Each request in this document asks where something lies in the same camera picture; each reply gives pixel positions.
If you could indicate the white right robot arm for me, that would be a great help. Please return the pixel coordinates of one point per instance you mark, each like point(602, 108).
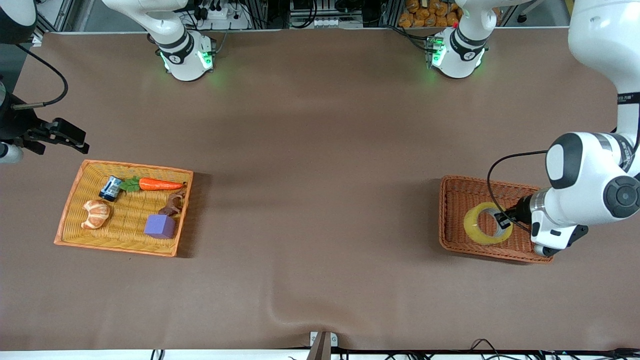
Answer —
point(185, 62)

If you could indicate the yellow clear tape roll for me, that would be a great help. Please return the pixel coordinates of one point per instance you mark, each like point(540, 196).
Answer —
point(472, 222)

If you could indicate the blue and white can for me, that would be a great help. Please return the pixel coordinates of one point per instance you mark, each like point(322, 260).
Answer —
point(110, 188)

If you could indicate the toy croissant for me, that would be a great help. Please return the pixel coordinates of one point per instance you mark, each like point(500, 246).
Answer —
point(95, 212)

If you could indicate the white socket strip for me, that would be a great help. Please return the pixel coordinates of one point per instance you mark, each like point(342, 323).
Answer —
point(320, 22)

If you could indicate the metal table bracket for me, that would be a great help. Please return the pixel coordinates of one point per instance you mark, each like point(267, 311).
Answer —
point(323, 342)

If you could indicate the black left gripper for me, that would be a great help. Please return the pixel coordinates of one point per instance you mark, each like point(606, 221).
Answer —
point(520, 210)

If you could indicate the orange woven tray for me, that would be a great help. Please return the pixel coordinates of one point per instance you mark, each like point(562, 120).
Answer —
point(85, 190)

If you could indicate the orange toy carrot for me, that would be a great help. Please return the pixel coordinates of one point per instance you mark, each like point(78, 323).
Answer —
point(160, 184)

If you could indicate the aluminium frame post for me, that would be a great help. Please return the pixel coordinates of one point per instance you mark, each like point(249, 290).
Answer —
point(55, 15)

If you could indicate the white power strip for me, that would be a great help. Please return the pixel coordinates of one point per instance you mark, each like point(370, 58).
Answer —
point(225, 15)

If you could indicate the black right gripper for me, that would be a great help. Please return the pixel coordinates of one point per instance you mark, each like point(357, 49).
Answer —
point(15, 125)

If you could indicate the purple foam cube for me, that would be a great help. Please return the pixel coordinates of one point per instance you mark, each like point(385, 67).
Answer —
point(160, 226)

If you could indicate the brown toy pretzel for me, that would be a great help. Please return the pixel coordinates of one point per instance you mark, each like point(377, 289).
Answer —
point(174, 203)

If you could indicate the bag of orange buns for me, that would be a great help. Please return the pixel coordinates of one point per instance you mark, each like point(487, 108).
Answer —
point(430, 12)

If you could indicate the brown wicker basket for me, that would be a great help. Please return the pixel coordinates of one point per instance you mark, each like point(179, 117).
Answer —
point(455, 200)

